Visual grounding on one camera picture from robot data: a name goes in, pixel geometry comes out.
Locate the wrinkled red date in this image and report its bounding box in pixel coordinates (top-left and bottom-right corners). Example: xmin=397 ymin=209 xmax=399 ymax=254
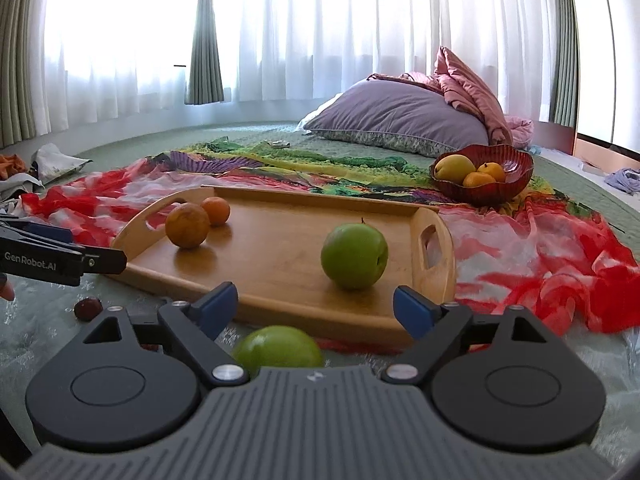
xmin=73 ymin=297 xmax=104 ymax=323

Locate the green apple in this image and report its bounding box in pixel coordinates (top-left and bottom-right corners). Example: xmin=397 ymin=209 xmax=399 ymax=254
xmin=320 ymin=219 xmax=388 ymax=290
xmin=232 ymin=325 xmax=324 ymax=376

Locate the small mandarin with stem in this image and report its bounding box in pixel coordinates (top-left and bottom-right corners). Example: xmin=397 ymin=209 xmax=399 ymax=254
xmin=201 ymin=196 xmax=231 ymax=226

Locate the person's fingertip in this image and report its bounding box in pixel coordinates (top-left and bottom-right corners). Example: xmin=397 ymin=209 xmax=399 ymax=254
xmin=0 ymin=273 xmax=15 ymax=301

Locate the orange cloth at left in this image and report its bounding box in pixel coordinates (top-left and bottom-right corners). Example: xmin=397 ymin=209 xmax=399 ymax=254
xmin=0 ymin=155 xmax=28 ymax=180

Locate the white crumpled paper bag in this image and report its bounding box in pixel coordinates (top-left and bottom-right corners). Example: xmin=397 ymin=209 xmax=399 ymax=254
xmin=32 ymin=143 xmax=91 ymax=184

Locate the dull brown orange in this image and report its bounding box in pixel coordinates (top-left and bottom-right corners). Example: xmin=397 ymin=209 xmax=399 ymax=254
xmin=165 ymin=203 xmax=210 ymax=249

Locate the wooden serving tray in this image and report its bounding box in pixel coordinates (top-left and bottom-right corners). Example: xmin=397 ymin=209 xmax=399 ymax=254
xmin=112 ymin=186 xmax=457 ymax=348

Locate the green apple on tray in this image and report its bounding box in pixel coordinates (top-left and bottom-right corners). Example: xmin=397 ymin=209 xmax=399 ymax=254
xmin=320 ymin=219 xmax=388 ymax=290

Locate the colourful red floral scarf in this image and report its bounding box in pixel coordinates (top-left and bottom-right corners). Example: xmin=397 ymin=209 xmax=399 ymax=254
xmin=16 ymin=138 xmax=639 ymax=334

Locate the yellow mango in bowl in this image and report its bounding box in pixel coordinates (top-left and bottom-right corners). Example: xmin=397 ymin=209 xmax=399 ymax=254
xmin=434 ymin=154 xmax=476 ymax=185

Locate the green quilted bedspread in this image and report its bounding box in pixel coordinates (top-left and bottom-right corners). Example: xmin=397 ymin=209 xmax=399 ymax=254
xmin=0 ymin=120 xmax=640 ymax=261

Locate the red glass fruit bowl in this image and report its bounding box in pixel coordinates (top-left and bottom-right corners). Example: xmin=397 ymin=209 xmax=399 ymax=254
xmin=430 ymin=144 xmax=534 ymax=206

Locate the small wrapper on bedspread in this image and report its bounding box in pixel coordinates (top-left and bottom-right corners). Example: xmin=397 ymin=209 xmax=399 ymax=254
xmin=267 ymin=140 xmax=291 ymax=150

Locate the green centre curtain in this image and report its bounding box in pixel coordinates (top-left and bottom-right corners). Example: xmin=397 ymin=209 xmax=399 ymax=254
xmin=186 ymin=0 xmax=224 ymax=105

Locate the green curtain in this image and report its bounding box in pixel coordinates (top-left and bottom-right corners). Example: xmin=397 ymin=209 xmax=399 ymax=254
xmin=186 ymin=0 xmax=224 ymax=105
xmin=1 ymin=0 xmax=47 ymax=148
xmin=549 ymin=0 xmax=579 ymax=129

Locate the purple pillow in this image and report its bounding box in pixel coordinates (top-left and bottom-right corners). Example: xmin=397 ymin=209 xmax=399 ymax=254
xmin=297 ymin=79 xmax=488 ymax=158

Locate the green left curtain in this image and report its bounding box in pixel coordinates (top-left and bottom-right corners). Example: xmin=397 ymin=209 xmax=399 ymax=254
xmin=1 ymin=0 xmax=47 ymax=148

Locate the lavender cloth at right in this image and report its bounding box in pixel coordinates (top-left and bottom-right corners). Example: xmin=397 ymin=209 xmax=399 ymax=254
xmin=604 ymin=168 xmax=640 ymax=195

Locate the pink crumpled blanket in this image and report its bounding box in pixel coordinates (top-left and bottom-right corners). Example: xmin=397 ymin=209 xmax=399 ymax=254
xmin=368 ymin=46 xmax=534 ymax=148

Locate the green right curtain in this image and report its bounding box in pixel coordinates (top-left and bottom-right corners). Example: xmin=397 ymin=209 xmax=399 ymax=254
xmin=549 ymin=0 xmax=579 ymax=129

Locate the wooden bed frame edge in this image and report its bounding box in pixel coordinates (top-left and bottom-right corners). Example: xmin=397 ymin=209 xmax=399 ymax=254
xmin=533 ymin=122 xmax=639 ymax=176

